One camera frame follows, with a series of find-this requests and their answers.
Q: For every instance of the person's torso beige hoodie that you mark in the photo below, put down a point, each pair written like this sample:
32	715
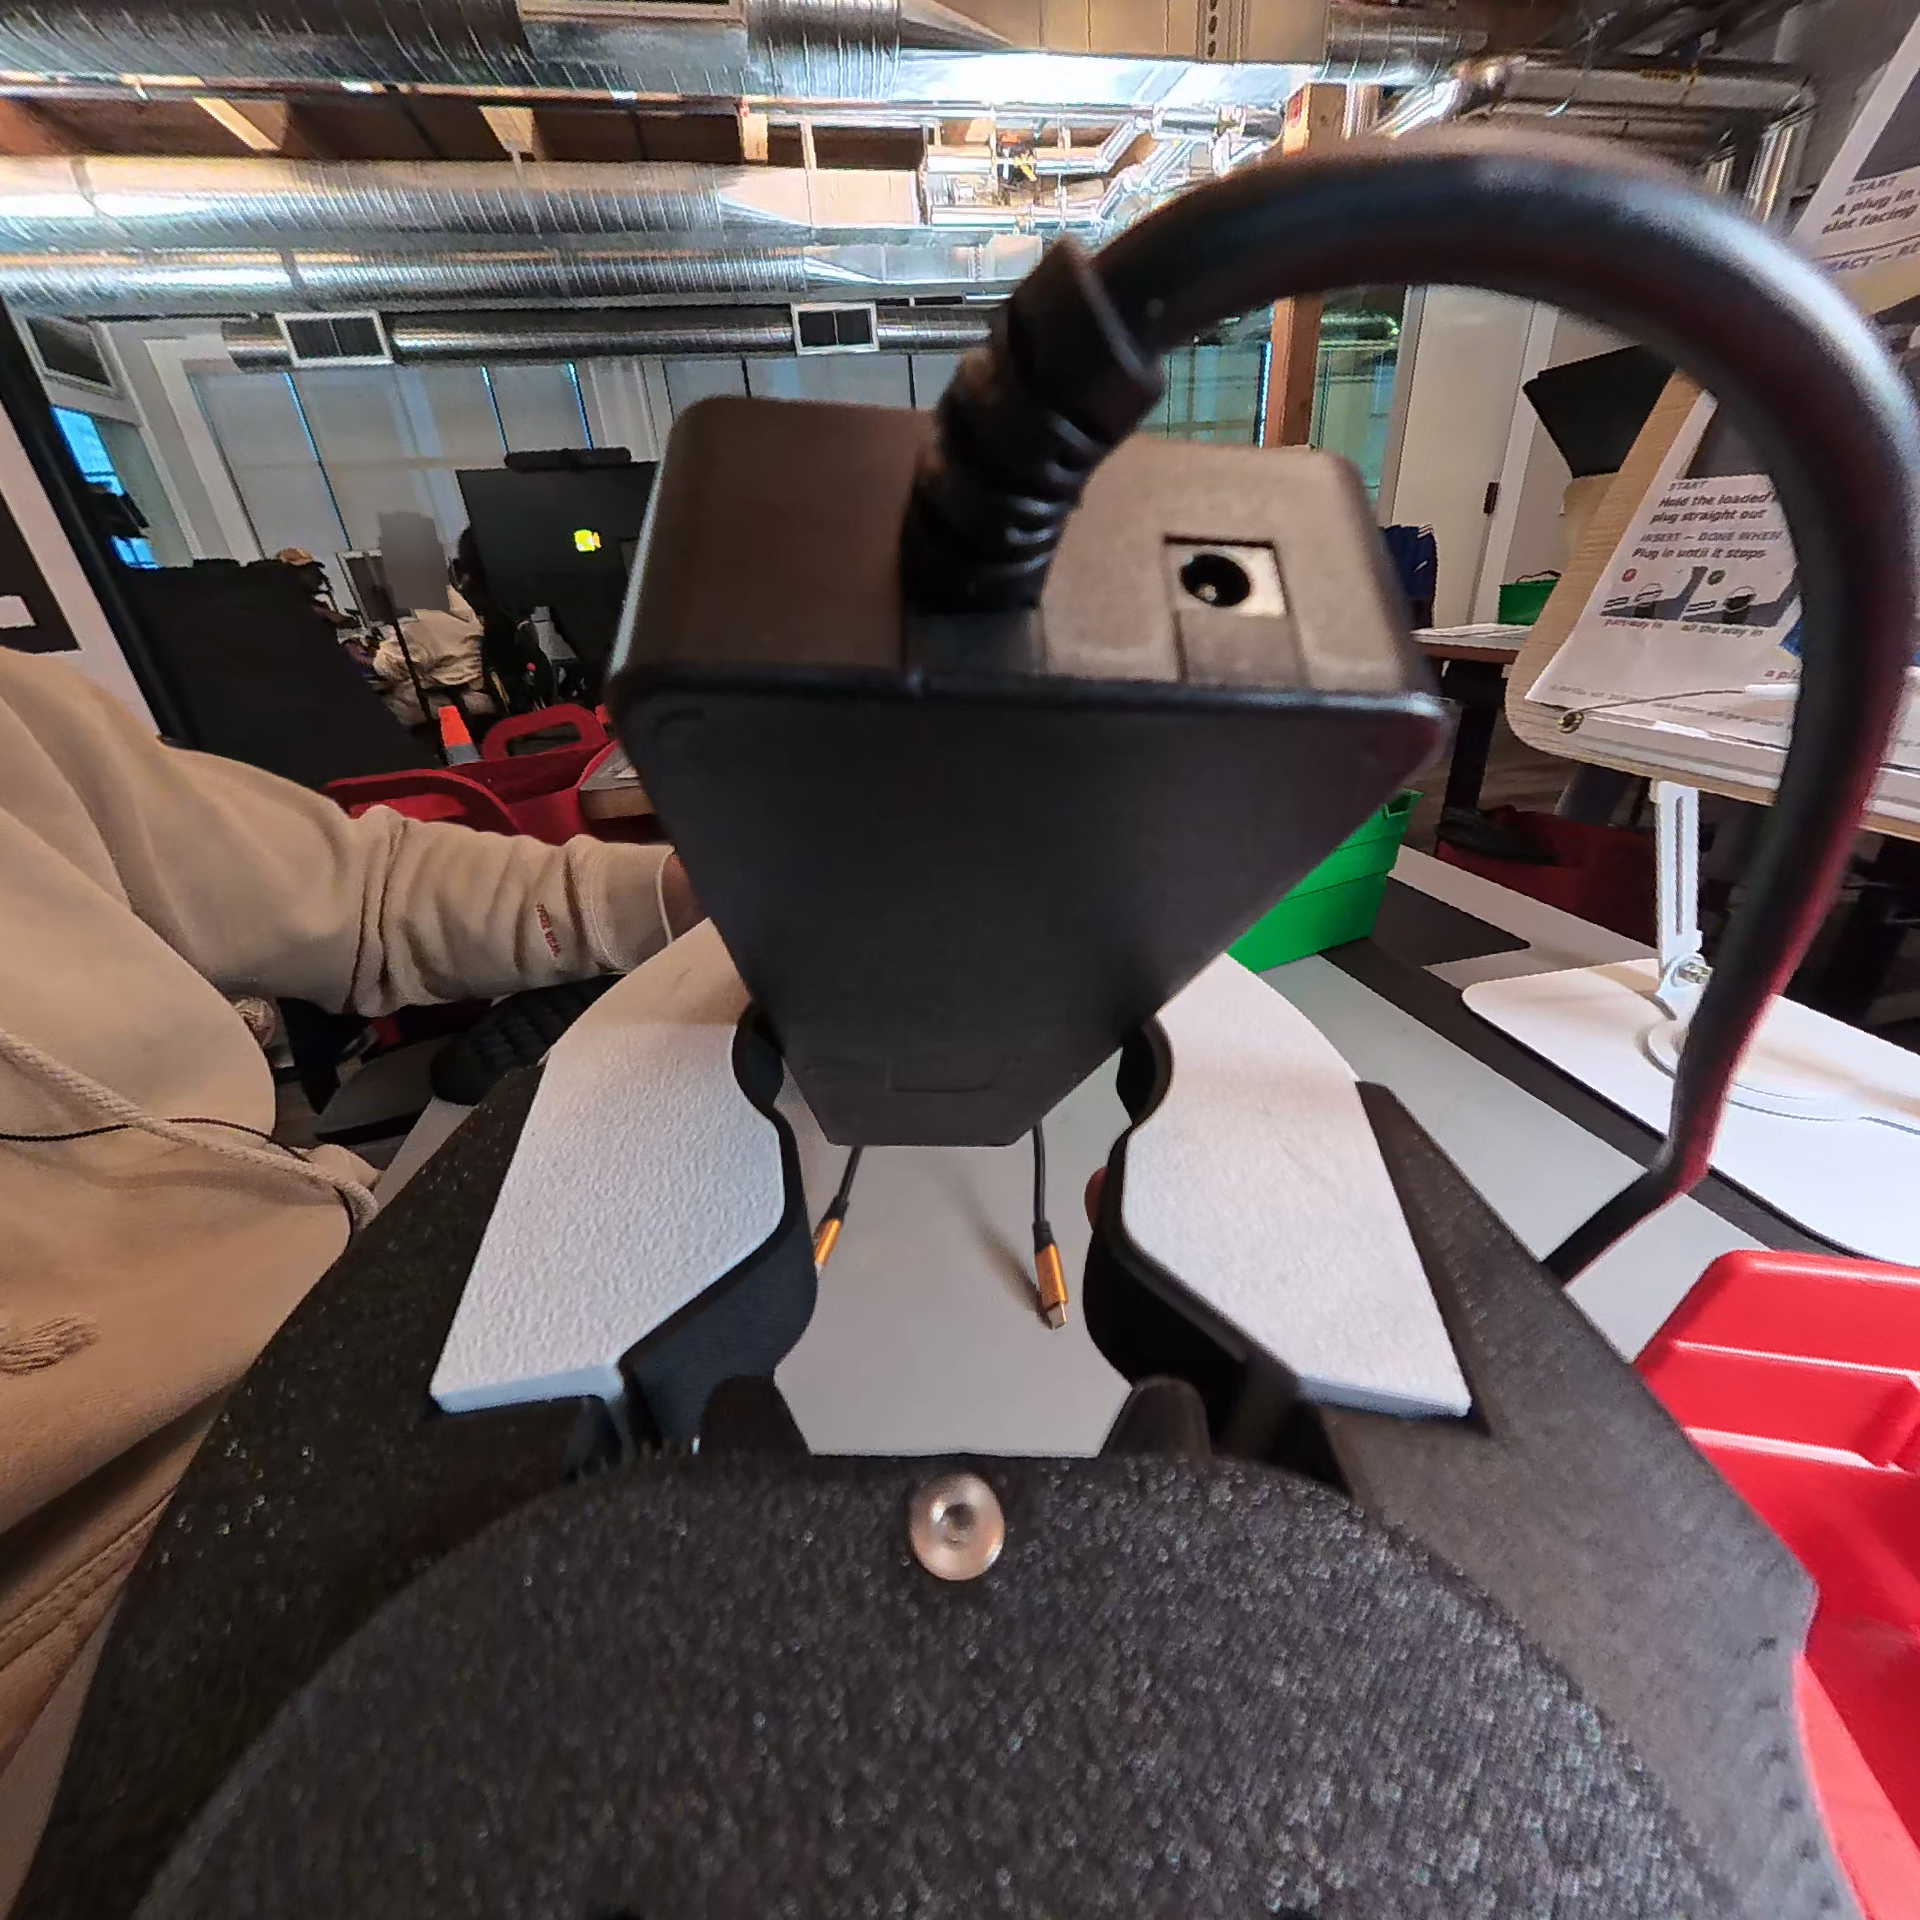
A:
136	1201

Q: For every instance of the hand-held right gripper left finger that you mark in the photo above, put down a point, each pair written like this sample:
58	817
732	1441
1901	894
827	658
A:
629	1170

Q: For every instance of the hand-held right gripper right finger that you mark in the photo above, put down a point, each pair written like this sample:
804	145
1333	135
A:
1276	1201

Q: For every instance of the person's left forearm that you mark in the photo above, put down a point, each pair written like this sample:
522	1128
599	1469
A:
451	885

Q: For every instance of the silver air duct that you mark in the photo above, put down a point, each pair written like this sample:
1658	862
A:
451	38
451	224

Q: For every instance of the black wrist rest pad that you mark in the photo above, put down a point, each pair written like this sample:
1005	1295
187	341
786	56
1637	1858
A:
516	1042

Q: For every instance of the person's left hand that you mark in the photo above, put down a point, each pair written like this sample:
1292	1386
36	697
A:
682	896

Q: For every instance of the black screen panel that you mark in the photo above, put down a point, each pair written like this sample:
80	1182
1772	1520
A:
511	525

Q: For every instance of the black usb hub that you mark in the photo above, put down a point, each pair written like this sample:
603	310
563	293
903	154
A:
975	840

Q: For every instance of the black white tag sign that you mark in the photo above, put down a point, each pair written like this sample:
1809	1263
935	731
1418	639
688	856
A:
29	570

